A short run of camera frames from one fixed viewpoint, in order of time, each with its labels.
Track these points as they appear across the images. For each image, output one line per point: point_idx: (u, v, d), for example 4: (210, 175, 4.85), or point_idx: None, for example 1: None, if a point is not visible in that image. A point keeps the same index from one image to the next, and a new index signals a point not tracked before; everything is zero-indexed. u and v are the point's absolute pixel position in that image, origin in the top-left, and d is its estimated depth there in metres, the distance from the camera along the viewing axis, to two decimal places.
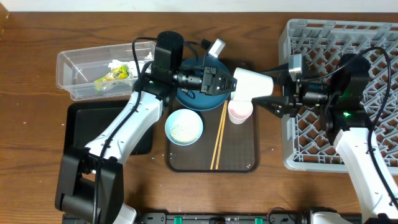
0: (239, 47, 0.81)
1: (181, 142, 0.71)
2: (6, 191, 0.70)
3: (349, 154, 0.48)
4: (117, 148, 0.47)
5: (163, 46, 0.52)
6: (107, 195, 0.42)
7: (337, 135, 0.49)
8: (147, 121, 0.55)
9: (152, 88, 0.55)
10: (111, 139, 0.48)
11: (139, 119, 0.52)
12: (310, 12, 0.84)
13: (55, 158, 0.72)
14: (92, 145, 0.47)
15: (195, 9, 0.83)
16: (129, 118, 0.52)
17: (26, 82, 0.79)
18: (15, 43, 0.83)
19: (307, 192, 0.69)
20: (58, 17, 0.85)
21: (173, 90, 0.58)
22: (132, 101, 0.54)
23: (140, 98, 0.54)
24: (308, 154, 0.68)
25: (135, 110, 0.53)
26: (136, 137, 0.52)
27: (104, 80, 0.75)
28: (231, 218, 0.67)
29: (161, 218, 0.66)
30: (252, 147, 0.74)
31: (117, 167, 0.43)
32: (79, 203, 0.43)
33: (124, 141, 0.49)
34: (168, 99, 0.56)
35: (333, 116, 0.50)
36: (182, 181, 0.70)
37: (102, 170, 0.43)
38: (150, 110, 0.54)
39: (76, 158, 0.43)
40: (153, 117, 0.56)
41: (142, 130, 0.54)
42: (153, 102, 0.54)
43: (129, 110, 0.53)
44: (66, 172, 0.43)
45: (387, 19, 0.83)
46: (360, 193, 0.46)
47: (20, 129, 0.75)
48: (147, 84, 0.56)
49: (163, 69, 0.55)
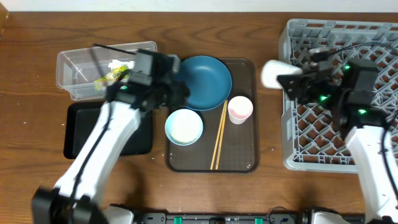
0: (239, 47, 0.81)
1: (181, 142, 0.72)
2: (6, 191, 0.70)
3: (360, 152, 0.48)
4: (90, 182, 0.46)
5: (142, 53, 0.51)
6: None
7: (349, 132, 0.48)
8: (123, 136, 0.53)
9: (125, 94, 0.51)
10: (83, 172, 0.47)
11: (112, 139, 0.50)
12: (310, 12, 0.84)
13: (55, 158, 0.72)
14: (62, 183, 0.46)
15: (195, 9, 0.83)
16: (100, 140, 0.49)
17: (26, 81, 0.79)
18: (15, 42, 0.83)
19: (307, 192, 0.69)
20: (58, 17, 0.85)
21: (150, 95, 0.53)
22: (104, 118, 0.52)
23: (111, 113, 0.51)
24: (308, 154, 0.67)
25: (107, 129, 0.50)
26: (111, 158, 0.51)
27: (104, 80, 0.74)
28: (231, 218, 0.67)
29: (161, 218, 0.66)
30: (252, 147, 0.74)
31: (89, 206, 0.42)
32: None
33: (96, 170, 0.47)
34: (145, 103, 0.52)
35: (347, 113, 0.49)
36: (182, 181, 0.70)
37: (75, 210, 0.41)
38: (124, 126, 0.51)
39: (46, 200, 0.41)
40: (128, 131, 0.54)
41: (119, 146, 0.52)
42: (126, 116, 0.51)
43: (100, 129, 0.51)
44: (38, 215, 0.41)
45: (387, 18, 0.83)
46: (367, 194, 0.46)
47: (21, 129, 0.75)
48: (119, 91, 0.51)
49: (138, 76, 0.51)
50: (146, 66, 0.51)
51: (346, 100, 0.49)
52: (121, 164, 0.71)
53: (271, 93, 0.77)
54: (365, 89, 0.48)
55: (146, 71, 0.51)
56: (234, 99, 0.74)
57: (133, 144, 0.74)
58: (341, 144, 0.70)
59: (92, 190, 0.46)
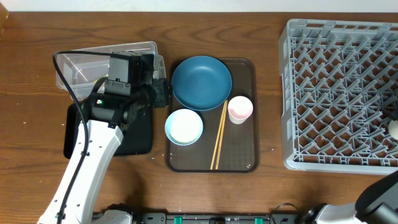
0: (239, 47, 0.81)
1: (181, 142, 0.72)
2: (6, 191, 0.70)
3: None
4: (74, 214, 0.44)
5: (118, 58, 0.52)
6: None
7: None
8: (105, 158, 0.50)
9: (102, 108, 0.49)
10: (65, 205, 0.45)
11: (93, 163, 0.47)
12: (310, 12, 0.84)
13: (55, 158, 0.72)
14: (45, 219, 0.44)
15: (194, 9, 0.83)
16: (80, 167, 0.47)
17: (25, 82, 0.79)
18: (14, 42, 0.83)
19: (307, 192, 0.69)
20: (58, 17, 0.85)
21: (131, 106, 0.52)
22: (82, 140, 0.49)
23: (89, 134, 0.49)
24: (308, 154, 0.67)
25: (86, 154, 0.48)
26: (95, 184, 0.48)
27: None
28: (231, 218, 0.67)
29: (161, 218, 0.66)
30: (252, 147, 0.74)
31: None
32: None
33: (80, 200, 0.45)
34: (126, 115, 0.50)
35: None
36: (182, 181, 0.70)
37: None
38: (104, 146, 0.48)
39: None
40: (111, 150, 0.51)
41: (102, 168, 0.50)
42: (105, 136, 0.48)
43: (79, 154, 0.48)
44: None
45: (386, 19, 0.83)
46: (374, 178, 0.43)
47: (20, 129, 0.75)
48: (94, 106, 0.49)
49: (117, 84, 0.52)
50: (124, 73, 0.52)
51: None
52: (120, 164, 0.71)
53: (271, 93, 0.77)
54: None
55: (124, 78, 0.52)
56: (234, 98, 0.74)
57: (132, 144, 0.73)
58: (341, 143, 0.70)
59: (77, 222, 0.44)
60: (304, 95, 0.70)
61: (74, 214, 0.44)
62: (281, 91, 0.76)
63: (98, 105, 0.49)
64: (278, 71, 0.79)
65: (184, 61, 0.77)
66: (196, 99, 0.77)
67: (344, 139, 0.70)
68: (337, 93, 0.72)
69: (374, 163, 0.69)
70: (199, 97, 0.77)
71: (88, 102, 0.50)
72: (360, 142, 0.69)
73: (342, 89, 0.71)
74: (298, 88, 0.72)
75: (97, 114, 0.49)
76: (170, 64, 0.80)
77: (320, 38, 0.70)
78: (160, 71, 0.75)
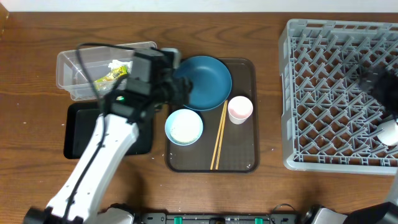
0: (239, 47, 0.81)
1: (181, 142, 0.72)
2: (6, 191, 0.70)
3: None
4: (84, 203, 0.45)
5: (139, 56, 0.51)
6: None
7: None
8: (120, 152, 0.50)
9: (121, 106, 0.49)
10: (76, 191, 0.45)
11: (108, 155, 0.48)
12: (310, 12, 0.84)
13: (55, 159, 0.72)
14: (56, 203, 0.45)
15: (194, 9, 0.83)
16: (96, 157, 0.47)
17: (26, 82, 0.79)
18: (15, 43, 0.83)
19: (307, 193, 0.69)
20: (58, 17, 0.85)
21: (150, 104, 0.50)
22: (99, 132, 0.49)
23: (106, 127, 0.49)
24: (308, 154, 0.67)
25: (102, 145, 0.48)
26: (107, 176, 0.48)
27: (104, 80, 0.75)
28: (231, 218, 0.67)
29: (161, 218, 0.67)
30: (252, 147, 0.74)
31: None
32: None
33: (91, 189, 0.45)
34: (143, 114, 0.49)
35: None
36: (181, 181, 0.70)
37: None
38: (121, 140, 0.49)
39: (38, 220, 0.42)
40: (126, 145, 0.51)
41: (116, 161, 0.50)
42: (123, 130, 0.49)
43: (95, 145, 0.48)
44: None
45: (386, 19, 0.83)
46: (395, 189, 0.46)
47: (20, 129, 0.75)
48: (115, 101, 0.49)
49: (136, 82, 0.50)
50: (144, 71, 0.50)
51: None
52: (121, 164, 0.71)
53: (271, 93, 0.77)
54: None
55: (144, 77, 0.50)
56: (235, 99, 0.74)
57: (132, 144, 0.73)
58: (341, 144, 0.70)
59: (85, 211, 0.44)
60: (304, 95, 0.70)
61: (83, 203, 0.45)
62: (281, 91, 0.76)
63: (118, 102, 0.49)
64: (278, 71, 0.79)
65: (187, 61, 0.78)
66: (206, 101, 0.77)
67: (344, 139, 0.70)
68: (337, 93, 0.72)
69: (375, 163, 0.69)
70: (200, 97, 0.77)
71: (109, 98, 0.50)
72: (360, 142, 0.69)
73: (342, 89, 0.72)
74: (298, 88, 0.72)
75: (117, 111, 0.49)
76: None
77: (320, 38, 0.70)
78: None
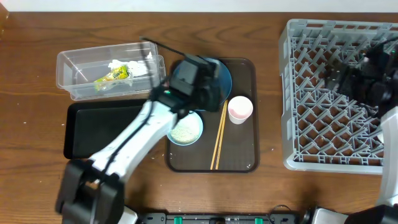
0: (239, 47, 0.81)
1: (181, 142, 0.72)
2: (6, 191, 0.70)
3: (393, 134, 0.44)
4: (122, 163, 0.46)
5: (188, 60, 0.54)
6: (105, 211, 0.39)
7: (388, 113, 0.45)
8: (159, 133, 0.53)
9: (165, 98, 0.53)
10: (117, 152, 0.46)
11: (151, 131, 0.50)
12: (310, 12, 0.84)
13: (55, 159, 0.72)
14: (97, 157, 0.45)
15: (194, 9, 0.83)
16: (140, 130, 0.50)
17: (26, 82, 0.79)
18: (14, 43, 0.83)
19: (307, 193, 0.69)
20: (58, 17, 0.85)
21: (189, 104, 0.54)
22: (145, 112, 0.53)
23: (152, 110, 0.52)
24: (308, 154, 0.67)
25: (146, 122, 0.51)
26: (144, 150, 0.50)
27: (104, 79, 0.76)
28: (231, 218, 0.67)
29: (161, 218, 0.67)
30: (252, 147, 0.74)
31: (118, 184, 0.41)
32: (78, 213, 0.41)
33: (131, 155, 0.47)
34: (181, 111, 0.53)
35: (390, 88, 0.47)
36: (181, 181, 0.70)
37: (102, 184, 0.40)
38: (162, 123, 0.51)
39: (80, 168, 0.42)
40: (163, 131, 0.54)
41: (152, 142, 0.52)
42: (165, 115, 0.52)
43: (140, 121, 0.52)
44: (68, 182, 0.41)
45: (386, 19, 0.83)
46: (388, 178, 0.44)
47: (20, 129, 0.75)
48: (161, 93, 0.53)
49: (180, 81, 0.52)
50: (189, 75, 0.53)
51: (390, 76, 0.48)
52: None
53: (271, 93, 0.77)
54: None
55: (189, 79, 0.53)
56: (235, 98, 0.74)
57: None
58: (341, 144, 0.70)
59: (122, 171, 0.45)
60: (304, 95, 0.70)
61: (123, 164, 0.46)
62: (281, 91, 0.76)
63: (164, 94, 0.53)
64: (278, 71, 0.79)
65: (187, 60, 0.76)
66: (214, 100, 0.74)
67: (344, 139, 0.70)
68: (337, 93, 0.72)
69: (375, 163, 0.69)
70: None
71: (158, 88, 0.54)
72: (361, 142, 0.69)
73: None
74: (298, 88, 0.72)
75: (161, 101, 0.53)
76: (170, 64, 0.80)
77: (320, 38, 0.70)
78: (159, 71, 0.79)
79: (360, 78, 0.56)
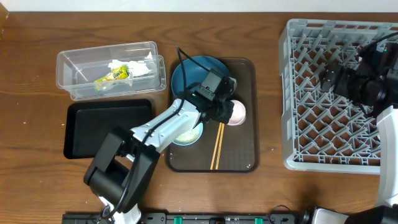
0: (239, 47, 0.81)
1: (181, 142, 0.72)
2: (7, 191, 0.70)
3: (388, 133, 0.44)
4: (157, 140, 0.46)
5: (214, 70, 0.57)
6: (138, 180, 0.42)
7: (383, 112, 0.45)
8: (187, 126, 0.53)
9: (192, 100, 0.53)
10: (154, 130, 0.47)
11: (183, 120, 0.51)
12: (310, 12, 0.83)
13: (55, 159, 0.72)
14: (136, 130, 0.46)
15: (194, 9, 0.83)
16: (173, 116, 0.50)
17: (26, 82, 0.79)
18: (14, 43, 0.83)
19: (307, 193, 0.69)
20: (58, 17, 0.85)
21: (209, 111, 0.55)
22: (176, 105, 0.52)
23: (183, 104, 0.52)
24: (308, 154, 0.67)
25: (178, 112, 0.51)
26: (173, 137, 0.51)
27: (104, 79, 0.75)
28: (231, 218, 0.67)
29: (161, 218, 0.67)
30: (252, 147, 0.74)
31: (155, 155, 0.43)
32: (106, 184, 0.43)
33: (165, 135, 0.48)
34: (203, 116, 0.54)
35: (385, 87, 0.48)
36: (182, 181, 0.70)
37: (140, 155, 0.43)
38: (190, 117, 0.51)
39: (120, 137, 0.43)
40: (187, 127, 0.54)
41: (177, 133, 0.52)
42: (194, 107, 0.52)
43: (172, 109, 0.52)
44: (106, 147, 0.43)
45: (387, 18, 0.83)
46: (386, 177, 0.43)
47: (20, 129, 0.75)
48: (188, 96, 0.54)
49: (205, 89, 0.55)
50: (214, 84, 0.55)
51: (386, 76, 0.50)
52: None
53: (271, 93, 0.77)
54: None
55: (213, 88, 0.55)
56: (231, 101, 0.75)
57: None
58: (341, 143, 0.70)
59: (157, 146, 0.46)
60: (304, 95, 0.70)
61: (157, 142, 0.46)
62: (281, 91, 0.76)
63: (191, 97, 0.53)
64: (278, 71, 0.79)
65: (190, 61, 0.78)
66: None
67: (344, 139, 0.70)
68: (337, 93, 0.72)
69: (375, 163, 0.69)
70: None
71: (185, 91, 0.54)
72: (361, 142, 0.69)
73: None
74: (298, 88, 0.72)
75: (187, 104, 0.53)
76: (170, 63, 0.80)
77: (320, 38, 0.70)
78: (159, 71, 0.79)
79: (356, 78, 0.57)
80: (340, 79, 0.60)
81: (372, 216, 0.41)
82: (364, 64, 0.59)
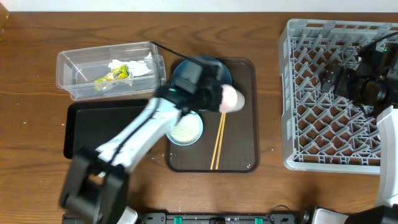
0: (239, 47, 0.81)
1: (181, 142, 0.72)
2: (6, 192, 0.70)
3: (388, 133, 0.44)
4: (127, 155, 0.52)
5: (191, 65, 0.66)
6: (111, 200, 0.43)
7: (382, 112, 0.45)
8: (162, 129, 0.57)
9: (171, 96, 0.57)
10: (124, 144, 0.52)
11: (155, 127, 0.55)
12: (311, 12, 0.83)
13: (55, 158, 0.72)
14: (104, 149, 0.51)
15: (194, 9, 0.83)
16: (144, 126, 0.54)
17: (26, 82, 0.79)
18: (14, 42, 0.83)
19: (307, 193, 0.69)
20: (58, 17, 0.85)
21: (191, 101, 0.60)
22: (150, 107, 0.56)
23: (158, 105, 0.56)
24: (308, 154, 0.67)
25: (150, 118, 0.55)
26: (148, 142, 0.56)
27: (104, 79, 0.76)
28: (231, 218, 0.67)
29: (161, 218, 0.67)
30: (252, 147, 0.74)
31: (124, 175, 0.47)
32: (80, 207, 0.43)
33: (137, 145, 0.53)
34: (185, 109, 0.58)
35: (385, 88, 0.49)
36: (182, 181, 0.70)
37: (109, 175, 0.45)
38: (165, 119, 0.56)
39: (86, 159, 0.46)
40: (166, 127, 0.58)
41: (156, 136, 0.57)
42: (168, 111, 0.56)
43: (144, 117, 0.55)
44: (74, 171, 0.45)
45: (386, 18, 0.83)
46: (385, 178, 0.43)
47: (20, 129, 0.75)
48: (167, 93, 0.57)
49: (184, 82, 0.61)
50: (193, 76, 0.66)
51: (385, 77, 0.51)
52: None
53: (271, 93, 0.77)
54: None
55: (193, 79, 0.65)
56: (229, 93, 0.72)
57: None
58: (341, 143, 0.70)
59: (127, 162, 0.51)
60: (304, 95, 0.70)
61: (130, 155, 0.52)
62: (281, 91, 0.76)
63: (170, 93, 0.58)
64: (278, 71, 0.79)
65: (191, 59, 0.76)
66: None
67: (344, 139, 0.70)
68: None
69: (374, 163, 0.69)
70: None
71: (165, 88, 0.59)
72: (361, 142, 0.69)
73: None
74: (298, 88, 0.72)
75: (168, 98, 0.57)
76: (170, 63, 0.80)
77: (319, 38, 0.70)
78: (159, 71, 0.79)
79: (356, 79, 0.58)
80: (340, 80, 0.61)
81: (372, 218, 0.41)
82: (362, 63, 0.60)
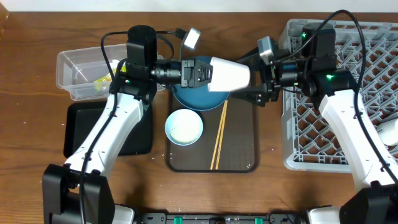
0: (239, 47, 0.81)
1: (181, 142, 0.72)
2: (5, 191, 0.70)
3: (336, 120, 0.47)
4: (99, 160, 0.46)
5: (135, 41, 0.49)
6: (95, 207, 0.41)
7: (322, 101, 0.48)
8: (129, 121, 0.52)
9: (130, 88, 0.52)
10: (91, 150, 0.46)
11: (119, 124, 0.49)
12: (310, 12, 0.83)
13: (55, 158, 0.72)
14: (72, 161, 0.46)
15: (194, 9, 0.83)
16: (107, 125, 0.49)
17: (26, 81, 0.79)
18: (15, 42, 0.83)
19: (307, 192, 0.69)
20: (58, 17, 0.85)
21: (153, 87, 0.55)
22: (110, 106, 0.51)
23: (117, 101, 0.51)
24: (308, 154, 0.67)
25: (114, 115, 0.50)
26: (117, 142, 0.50)
27: (104, 80, 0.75)
28: (231, 218, 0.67)
29: (161, 218, 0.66)
30: (252, 147, 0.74)
31: (99, 180, 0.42)
32: (69, 219, 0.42)
33: (106, 147, 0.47)
34: (148, 96, 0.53)
35: (314, 80, 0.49)
36: (182, 182, 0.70)
37: (85, 184, 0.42)
38: (129, 112, 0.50)
39: (56, 176, 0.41)
40: (135, 117, 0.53)
41: (124, 132, 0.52)
42: (131, 102, 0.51)
43: (106, 116, 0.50)
44: (48, 190, 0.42)
45: (386, 18, 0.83)
46: (353, 163, 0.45)
47: (20, 129, 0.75)
48: (124, 84, 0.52)
49: (137, 66, 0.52)
50: (139, 57, 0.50)
51: (310, 68, 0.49)
52: (122, 165, 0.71)
53: None
54: (326, 53, 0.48)
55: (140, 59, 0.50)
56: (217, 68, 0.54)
57: (132, 145, 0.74)
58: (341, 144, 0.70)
59: (101, 167, 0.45)
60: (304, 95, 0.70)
61: (100, 159, 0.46)
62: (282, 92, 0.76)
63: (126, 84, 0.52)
64: None
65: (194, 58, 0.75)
66: (210, 100, 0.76)
67: None
68: None
69: None
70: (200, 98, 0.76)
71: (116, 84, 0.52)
72: None
73: None
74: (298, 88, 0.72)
75: (127, 92, 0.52)
76: None
77: None
78: None
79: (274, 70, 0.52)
80: (264, 75, 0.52)
81: (356, 200, 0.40)
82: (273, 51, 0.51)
